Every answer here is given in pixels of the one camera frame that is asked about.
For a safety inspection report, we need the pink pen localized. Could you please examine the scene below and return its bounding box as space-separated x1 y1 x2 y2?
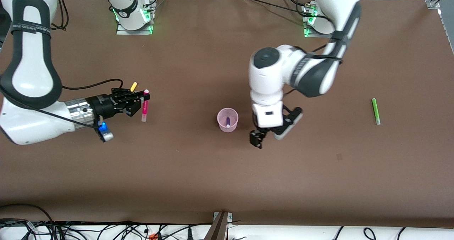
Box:
141 89 150 122

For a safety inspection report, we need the pink pen holder cup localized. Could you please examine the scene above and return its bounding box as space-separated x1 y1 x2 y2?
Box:
217 108 239 133

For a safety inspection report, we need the green pen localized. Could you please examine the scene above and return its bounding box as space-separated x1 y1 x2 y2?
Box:
371 98 381 125

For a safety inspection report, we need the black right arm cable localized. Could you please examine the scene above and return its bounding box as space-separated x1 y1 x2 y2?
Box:
0 78 124 129

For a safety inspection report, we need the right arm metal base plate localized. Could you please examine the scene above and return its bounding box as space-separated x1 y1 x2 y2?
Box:
116 4 154 35

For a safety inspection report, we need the metal camera mount strut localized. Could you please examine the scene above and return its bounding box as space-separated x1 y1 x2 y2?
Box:
204 212 233 240

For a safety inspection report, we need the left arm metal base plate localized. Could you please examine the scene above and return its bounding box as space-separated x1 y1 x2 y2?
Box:
303 4 336 38

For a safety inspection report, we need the black looped floor cable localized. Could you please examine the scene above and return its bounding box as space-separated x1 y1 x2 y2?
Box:
0 203 54 222

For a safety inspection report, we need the black cable on table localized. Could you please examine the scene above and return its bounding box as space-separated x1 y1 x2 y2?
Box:
241 0 312 17

